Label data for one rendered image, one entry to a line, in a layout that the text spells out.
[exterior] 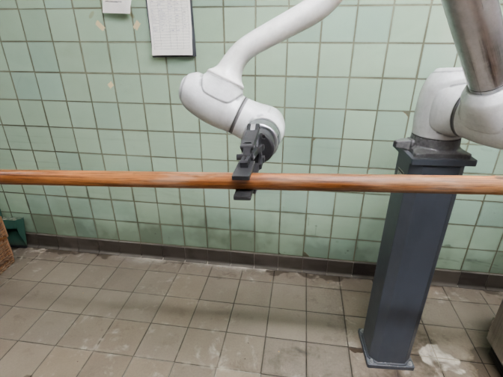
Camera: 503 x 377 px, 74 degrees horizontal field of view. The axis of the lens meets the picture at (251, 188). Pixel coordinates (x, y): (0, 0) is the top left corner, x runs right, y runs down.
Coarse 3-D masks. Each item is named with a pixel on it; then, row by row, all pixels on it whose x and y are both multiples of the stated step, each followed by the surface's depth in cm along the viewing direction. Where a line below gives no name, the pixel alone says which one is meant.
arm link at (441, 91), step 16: (432, 80) 105; (448, 80) 101; (464, 80) 100; (432, 96) 105; (448, 96) 101; (416, 112) 112; (432, 112) 106; (448, 112) 101; (416, 128) 113; (432, 128) 108; (448, 128) 103
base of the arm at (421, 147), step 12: (396, 144) 116; (408, 144) 116; (420, 144) 112; (432, 144) 110; (444, 144) 108; (456, 144) 109; (420, 156) 109; (432, 156) 110; (444, 156) 109; (456, 156) 109; (468, 156) 108
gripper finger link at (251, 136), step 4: (248, 124) 68; (256, 124) 68; (248, 128) 68; (256, 128) 67; (248, 132) 66; (252, 132) 66; (256, 132) 66; (244, 136) 65; (248, 136) 64; (252, 136) 64; (256, 136) 65; (244, 140) 63; (248, 140) 63; (252, 140) 63; (256, 140) 65; (240, 144) 61; (252, 144) 61; (240, 148) 62; (252, 148) 61
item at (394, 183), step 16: (0, 176) 65; (16, 176) 65; (32, 176) 64; (48, 176) 64; (64, 176) 63; (80, 176) 63; (96, 176) 62; (112, 176) 62; (128, 176) 61; (144, 176) 61; (160, 176) 60; (176, 176) 60; (192, 176) 59; (208, 176) 59; (224, 176) 58; (256, 176) 58; (272, 176) 57; (288, 176) 57; (304, 176) 56; (320, 176) 56; (336, 176) 56; (352, 176) 55; (368, 176) 55; (384, 176) 55; (400, 176) 54; (416, 176) 54; (432, 176) 54; (448, 176) 53; (464, 176) 53; (480, 176) 53; (496, 176) 52; (400, 192) 55; (416, 192) 54; (432, 192) 54; (448, 192) 53; (464, 192) 53; (480, 192) 52; (496, 192) 52
